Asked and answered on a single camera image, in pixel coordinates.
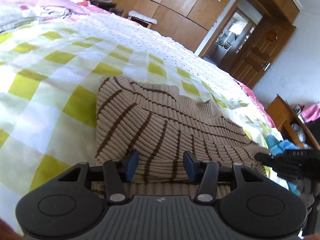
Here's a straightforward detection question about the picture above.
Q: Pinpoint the beige brown-striped knit sweater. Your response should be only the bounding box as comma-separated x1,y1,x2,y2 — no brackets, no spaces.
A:
95,76,268,197

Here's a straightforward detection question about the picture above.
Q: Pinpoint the blue towel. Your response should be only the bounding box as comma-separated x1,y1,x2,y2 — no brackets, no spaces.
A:
265,135,300,196

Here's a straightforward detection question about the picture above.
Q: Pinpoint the wooden side cabinet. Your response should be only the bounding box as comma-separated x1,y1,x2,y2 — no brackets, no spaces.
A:
266,95,319,150

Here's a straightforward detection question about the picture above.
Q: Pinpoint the brown wooden door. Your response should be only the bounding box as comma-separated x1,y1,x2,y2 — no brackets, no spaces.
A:
219,16,296,89

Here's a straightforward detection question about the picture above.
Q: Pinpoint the yellow white checkered quilt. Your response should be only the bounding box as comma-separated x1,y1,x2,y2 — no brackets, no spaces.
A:
1,3,281,231

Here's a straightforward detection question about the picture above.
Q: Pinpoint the white cushioned wooden stool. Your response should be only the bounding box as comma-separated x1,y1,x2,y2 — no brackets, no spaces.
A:
127,10,157,29

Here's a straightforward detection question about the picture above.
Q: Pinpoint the wooden wardrobe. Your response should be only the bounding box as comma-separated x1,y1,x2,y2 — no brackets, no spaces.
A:
111,0,300,51

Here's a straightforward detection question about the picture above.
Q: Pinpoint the dark bedside table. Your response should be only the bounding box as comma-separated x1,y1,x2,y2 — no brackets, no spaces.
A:
88,0,124,17

